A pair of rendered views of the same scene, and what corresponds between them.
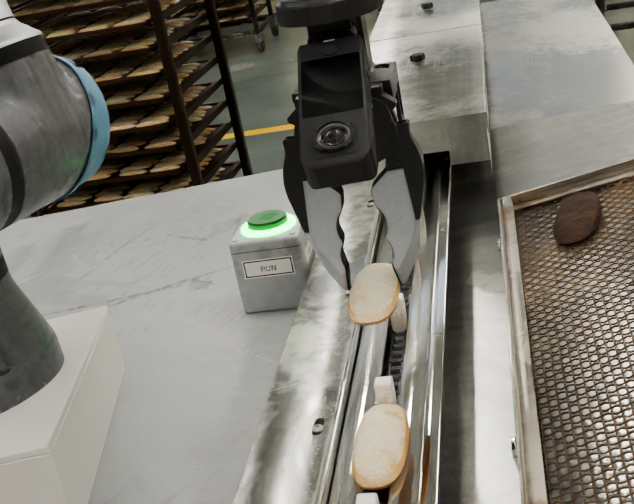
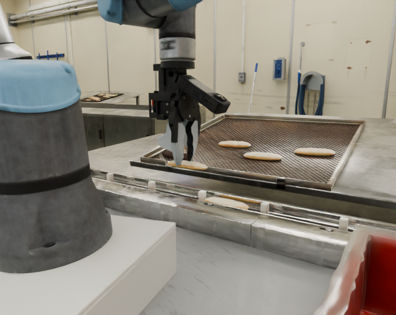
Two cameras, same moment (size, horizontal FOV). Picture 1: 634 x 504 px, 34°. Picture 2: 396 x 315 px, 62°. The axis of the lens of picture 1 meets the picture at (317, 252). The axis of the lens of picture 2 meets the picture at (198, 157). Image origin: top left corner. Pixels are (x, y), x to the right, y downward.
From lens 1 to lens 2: 0.76 m
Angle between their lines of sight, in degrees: 67
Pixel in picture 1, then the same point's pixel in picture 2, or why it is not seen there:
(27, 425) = (143, 226)
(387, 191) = (193, 127)
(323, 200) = (182, 130)
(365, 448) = (229, 202)
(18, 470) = (168, 239)
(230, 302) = not seen: hidden behind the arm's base
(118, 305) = not seen: outside the picture
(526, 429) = (270, 179)
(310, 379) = (175, 200)
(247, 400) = not seen: hidden behind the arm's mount
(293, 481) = (235, 212)
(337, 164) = (227, 104)
